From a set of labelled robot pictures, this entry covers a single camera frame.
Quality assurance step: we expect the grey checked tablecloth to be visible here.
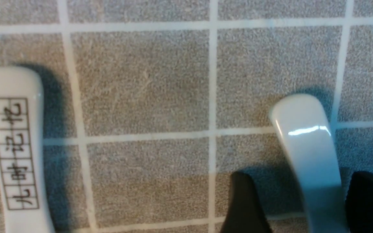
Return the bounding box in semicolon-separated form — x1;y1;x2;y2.
0;0;373;233

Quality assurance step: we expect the plain pale green spoon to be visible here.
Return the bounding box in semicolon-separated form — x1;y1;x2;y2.
268;94;348;233

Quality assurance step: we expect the white spoon with characters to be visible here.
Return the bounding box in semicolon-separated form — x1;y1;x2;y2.
0;66;55;233

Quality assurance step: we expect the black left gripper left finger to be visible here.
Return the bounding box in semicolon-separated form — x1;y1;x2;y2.
220;172;272;233

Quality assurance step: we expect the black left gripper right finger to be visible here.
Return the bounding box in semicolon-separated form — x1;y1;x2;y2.
345;171;373;233

